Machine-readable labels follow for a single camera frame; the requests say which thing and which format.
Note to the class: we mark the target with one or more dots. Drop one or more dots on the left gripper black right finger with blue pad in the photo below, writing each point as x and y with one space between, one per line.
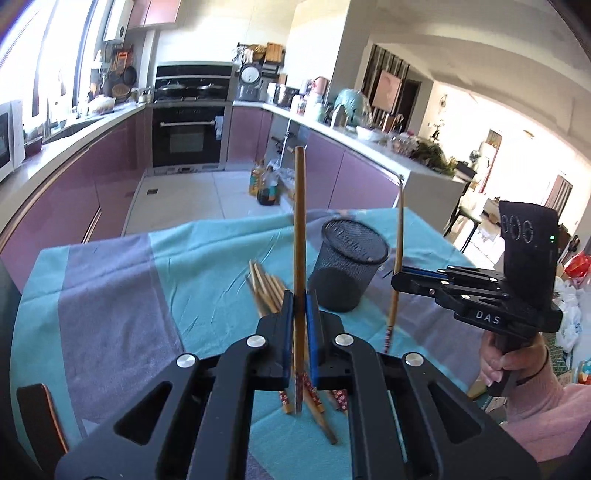
406 419

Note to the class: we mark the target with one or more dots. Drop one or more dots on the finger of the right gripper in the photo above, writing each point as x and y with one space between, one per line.
428 275
431 289

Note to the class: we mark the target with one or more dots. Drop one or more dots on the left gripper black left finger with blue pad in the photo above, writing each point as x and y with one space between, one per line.
192 420

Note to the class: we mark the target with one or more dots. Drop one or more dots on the bamboo chopstick red patterned end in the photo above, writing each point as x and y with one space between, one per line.
300 274

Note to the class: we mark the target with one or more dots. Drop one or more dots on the purple kitchen cabinets right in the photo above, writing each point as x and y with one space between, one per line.
337 177

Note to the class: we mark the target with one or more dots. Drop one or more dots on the purple kitchen cabinets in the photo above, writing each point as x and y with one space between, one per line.
337 177
75 190

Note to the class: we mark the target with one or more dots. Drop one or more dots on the purple kitchen cabinets left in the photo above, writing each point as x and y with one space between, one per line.
75 190

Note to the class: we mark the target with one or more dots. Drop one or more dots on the person's right hand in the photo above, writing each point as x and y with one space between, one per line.
527 361

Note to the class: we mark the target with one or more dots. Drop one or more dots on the bamboo chopstick on cloth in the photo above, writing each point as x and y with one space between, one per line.
271 294
320 420
265 308
337 398

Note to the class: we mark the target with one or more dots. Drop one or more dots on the black mesh utensil cup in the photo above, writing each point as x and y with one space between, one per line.
351 254

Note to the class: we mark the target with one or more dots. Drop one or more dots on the green plant on counter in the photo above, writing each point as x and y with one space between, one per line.
432 156

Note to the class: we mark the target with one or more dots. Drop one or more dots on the teal and purple tablecloth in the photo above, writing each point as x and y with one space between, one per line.
97 321

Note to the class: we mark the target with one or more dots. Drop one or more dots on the oil bottles on floor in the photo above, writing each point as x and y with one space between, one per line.
263 184

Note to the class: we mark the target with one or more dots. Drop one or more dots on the metal cooking pot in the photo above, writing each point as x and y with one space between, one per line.
283 95

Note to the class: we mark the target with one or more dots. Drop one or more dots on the black built-in oven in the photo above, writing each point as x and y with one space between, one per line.
187 136

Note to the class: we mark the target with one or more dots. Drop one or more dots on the white microwave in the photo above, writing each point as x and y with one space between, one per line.
12 152

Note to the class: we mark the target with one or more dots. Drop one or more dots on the black gas stove top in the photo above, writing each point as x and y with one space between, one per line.
193 81

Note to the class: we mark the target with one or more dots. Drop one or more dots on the black camera box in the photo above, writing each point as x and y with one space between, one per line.
530 232

